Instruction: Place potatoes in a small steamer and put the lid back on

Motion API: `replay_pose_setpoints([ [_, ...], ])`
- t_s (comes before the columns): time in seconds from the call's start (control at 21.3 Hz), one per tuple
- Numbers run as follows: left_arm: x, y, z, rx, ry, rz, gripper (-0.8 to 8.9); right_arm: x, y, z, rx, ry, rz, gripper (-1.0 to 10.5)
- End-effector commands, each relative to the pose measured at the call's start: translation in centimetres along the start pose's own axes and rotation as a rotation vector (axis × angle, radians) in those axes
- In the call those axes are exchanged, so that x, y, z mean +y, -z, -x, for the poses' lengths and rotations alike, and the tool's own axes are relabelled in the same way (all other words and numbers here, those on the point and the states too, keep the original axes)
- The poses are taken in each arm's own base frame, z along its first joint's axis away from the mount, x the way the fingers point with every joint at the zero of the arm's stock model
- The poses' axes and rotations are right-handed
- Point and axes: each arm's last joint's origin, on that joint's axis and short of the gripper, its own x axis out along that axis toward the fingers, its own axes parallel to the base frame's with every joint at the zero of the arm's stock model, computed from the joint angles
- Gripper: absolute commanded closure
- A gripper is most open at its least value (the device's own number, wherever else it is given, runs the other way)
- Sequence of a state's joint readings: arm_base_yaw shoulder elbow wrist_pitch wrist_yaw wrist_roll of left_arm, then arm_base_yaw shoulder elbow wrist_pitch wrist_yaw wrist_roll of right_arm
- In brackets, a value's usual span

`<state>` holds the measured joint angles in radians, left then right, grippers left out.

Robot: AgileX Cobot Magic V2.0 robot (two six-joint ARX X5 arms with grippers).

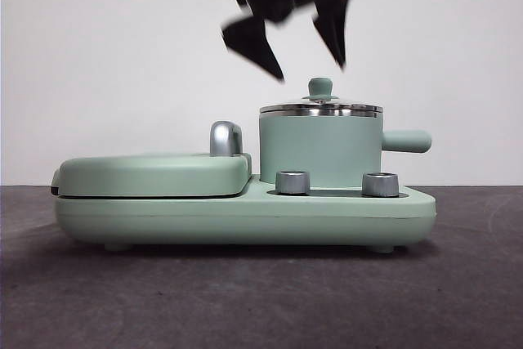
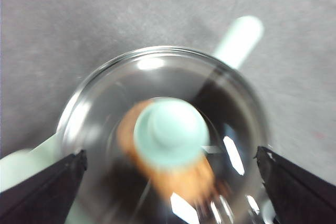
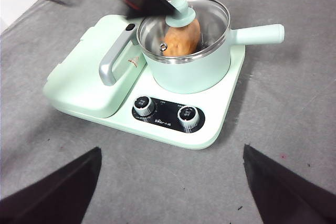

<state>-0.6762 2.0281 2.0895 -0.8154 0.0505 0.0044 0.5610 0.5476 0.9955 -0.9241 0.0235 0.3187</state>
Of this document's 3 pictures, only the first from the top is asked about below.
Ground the mint green pot with handle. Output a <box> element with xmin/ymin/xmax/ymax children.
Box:
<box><xmin>258</xmin><ymin>110</ymin><xmax>433</xmax><ymax>186</ymax></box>

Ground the mint green hinged grill cover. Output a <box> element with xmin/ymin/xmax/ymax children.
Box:
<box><xmin>51</xmin><ymin>151</ymin><xmax>253</xmax><ymax>199</ymax></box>

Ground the glass lid with green knob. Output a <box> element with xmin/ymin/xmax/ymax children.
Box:
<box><xmin>259</xmin><ymin>76</ymin><xmax>384</xmax><ymax>115</ymax></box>

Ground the chrome grill cover handle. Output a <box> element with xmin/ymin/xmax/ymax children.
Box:
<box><xmin>208</xmin><ymin>120</ymin><xmax>246</xmax><ymax>159</ymax></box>

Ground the silver control knob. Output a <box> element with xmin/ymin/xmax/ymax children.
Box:
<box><xmin>275</xmin><ymin>170</ymin><xmax>311</xmax><ymax>195</ymax></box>
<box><xmin>361</xmin><ymin>172</ymin><xmax>400</xmax><ymax>198</ymax></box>

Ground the mint green breakfast maker base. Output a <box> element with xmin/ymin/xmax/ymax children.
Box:
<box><xmin>53</xmin><ymin>172</ymin><xmax>437</xmax><ymax>254</ymax></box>

